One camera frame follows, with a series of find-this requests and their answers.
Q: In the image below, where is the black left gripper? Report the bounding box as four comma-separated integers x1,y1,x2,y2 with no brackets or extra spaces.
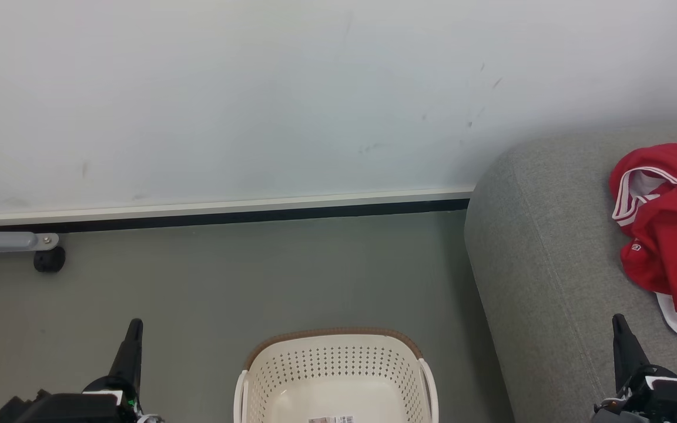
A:
82,319,164,423

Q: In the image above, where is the white and black baseboard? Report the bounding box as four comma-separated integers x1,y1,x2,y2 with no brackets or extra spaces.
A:
0,187,475,233

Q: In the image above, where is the black caster wheel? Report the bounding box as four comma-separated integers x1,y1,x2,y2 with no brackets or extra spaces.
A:
33,246,67,274

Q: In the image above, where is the grey metal stand leg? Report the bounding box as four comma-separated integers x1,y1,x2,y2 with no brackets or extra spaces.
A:
0,226,61,256

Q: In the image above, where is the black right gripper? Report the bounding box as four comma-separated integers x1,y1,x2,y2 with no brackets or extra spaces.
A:
591,314,677,423

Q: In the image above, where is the cream perforated laundry basket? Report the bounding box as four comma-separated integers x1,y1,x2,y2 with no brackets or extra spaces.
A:
233,327,439,423

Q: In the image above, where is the grey fabric sofa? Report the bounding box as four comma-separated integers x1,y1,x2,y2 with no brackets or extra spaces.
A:
464,120,677,423

